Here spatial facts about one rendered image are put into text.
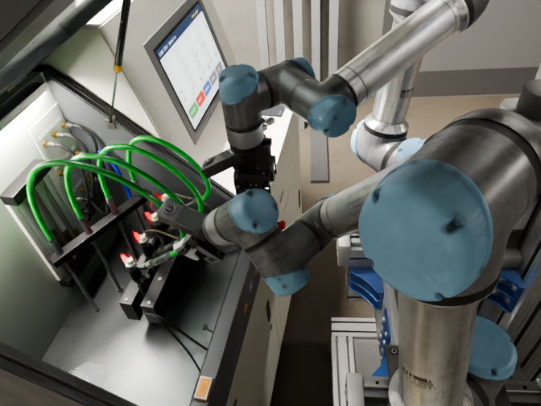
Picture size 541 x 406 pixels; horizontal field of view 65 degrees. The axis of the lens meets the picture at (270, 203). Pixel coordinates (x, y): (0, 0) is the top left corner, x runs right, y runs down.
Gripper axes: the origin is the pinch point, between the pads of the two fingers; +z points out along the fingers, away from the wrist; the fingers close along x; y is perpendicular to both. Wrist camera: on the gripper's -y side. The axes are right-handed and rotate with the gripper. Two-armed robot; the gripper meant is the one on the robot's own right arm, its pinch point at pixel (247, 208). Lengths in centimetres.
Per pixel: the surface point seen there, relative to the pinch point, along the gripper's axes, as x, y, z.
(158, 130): 23.6, -31.6, -4.4
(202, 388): -34.4, -5.0, 24.4
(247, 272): -0.1, -3.0, 25.9
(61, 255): -13, -48, 11
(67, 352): -26, -51, 38
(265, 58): 216, -48, 65
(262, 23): 219, -48, 41
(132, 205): 7.7, -37.5, 10.7
